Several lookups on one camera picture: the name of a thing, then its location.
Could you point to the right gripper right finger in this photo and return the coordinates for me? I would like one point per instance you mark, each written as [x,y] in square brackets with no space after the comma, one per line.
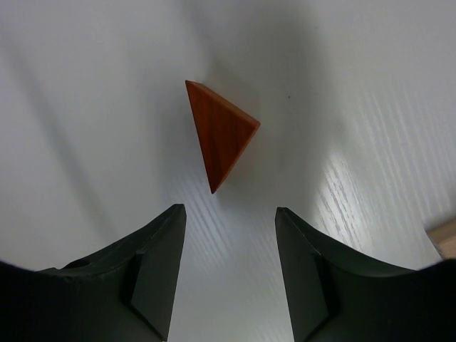
[335,293]

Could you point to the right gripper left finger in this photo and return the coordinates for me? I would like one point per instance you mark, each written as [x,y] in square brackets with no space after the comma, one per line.
[123,292]

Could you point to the light wood plank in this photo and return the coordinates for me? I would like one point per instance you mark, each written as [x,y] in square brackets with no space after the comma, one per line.
[443,238]

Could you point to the red-brown triangle block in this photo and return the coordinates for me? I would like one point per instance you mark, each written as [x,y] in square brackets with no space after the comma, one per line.
[223,131]

